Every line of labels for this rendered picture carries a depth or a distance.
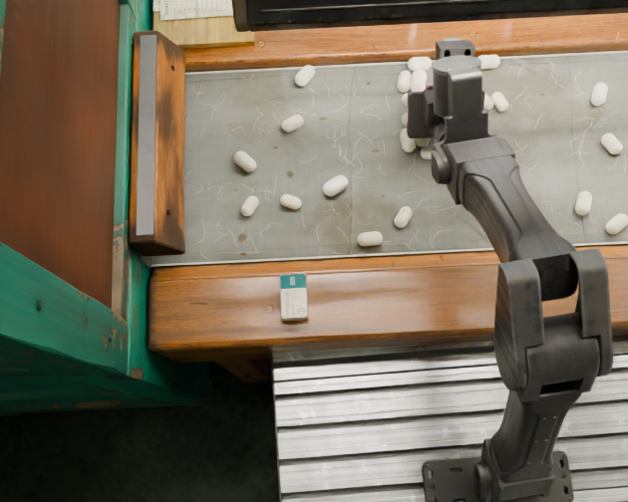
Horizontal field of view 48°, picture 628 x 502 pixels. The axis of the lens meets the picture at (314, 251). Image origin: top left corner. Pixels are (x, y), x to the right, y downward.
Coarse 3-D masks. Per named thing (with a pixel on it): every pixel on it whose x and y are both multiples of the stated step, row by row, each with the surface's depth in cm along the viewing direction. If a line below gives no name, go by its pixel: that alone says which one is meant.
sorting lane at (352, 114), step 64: (384, 64) 106; (512, 64) 105; (576, 64) 105; (192, 128) 103; (256, 128) 103; (320, 128) 103; (384, 128) 103; (512, 128) 103; (576, 128) 103; (192, 192) 101; (256, 192) 101; (320, 192) 101; (384, 192) 100; (448, 192) 100; (576, 192) 100; (192, 256) 98; (256, 256) 98; (320, 256) 98
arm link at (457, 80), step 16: (448, 64) 83; (464, 64) 82; (480, 64) 82; (448, 80) 81; (464, 80) 80; (480, 80) 80; (448, 96) 82; (464, 96) 80; (480, 96) 81; (448, 112) 83; (464, 112) 82; (480, 112) 82; (448, 128) 82; (464, 128) 83; (480, 128) 83; (432, 160) 83; (448, 160) 80; (448, 176) 80
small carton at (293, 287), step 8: (280, 280) 93; (288, 280) 93; (296, 280) 93; (304, 280) 93; (280, 288) 92; (288, 288) 92; (296, 288) 92; (304, 288) 92; (280, 296) 92; (288, 296) 92; (296, 296) 92; (304, 296) 92; (288, 304) 92; (296, 304) 92; (304, 304) 92; (288, 312) 92; (296, 312) 92; (304, 312) 92; (288, 320) 93; (296, 320) 93
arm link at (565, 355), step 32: (544, 320) 65; (576, 320) 65; (544, 352) 63; (576, 352) 63; (544, 384) 65; (576, 384) 67; (512, 416) 75; (544, 416) 70; (512, 448) 77; (544, 448) 76; (512, 480) 81; (544, 480) 81
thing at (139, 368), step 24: (144, 0) 102; (144, 24) 101; (144, 264) 95; (144, 288) 94; (144, 312) 94; (144, 336) 93; (144, 360) 93; (168, 360) 108; (0, 384) 107; (24, 384) 108; (48, 384) 110; (72, 384) 112; (96, 384) 98; (120, 384) 99; (144, 384) 98; (168, 384) 107; (192, 384) 142; (0, 408) 153; (24, 408) 153; (48, 408) 153; (72, 408) 153; (96, 408) 157
